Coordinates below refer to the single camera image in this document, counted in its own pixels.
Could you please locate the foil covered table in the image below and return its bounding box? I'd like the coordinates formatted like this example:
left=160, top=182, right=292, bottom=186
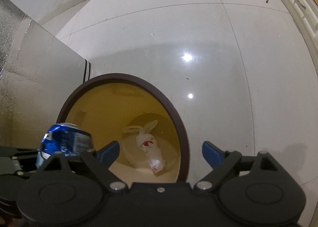
left=0, top=0, right=91, bottom=148

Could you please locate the crushed blue drink can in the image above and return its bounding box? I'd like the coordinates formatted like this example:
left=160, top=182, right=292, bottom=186
left=35, top=123, right=94, bottom=169

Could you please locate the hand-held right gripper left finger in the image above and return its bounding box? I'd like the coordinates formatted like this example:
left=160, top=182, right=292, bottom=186
left=37, top=140, right=127, bottom=191

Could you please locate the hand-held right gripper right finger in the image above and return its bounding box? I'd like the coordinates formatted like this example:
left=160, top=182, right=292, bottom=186
left=194, top=141, right=286, bottom=191

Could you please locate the knotted white plastic bag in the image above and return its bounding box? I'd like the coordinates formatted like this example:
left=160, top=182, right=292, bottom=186
left=123, top=119, right=166, bottom=175

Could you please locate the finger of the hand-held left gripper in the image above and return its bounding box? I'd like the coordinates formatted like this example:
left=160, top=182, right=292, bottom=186
left=0, top=145, right=41, bottom=158
left=0, top=157, right=38, bottom=178

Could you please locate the yellow trash bin brown rim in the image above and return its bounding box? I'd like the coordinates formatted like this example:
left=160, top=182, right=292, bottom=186
left=56, top=73, right=187, bottom=184

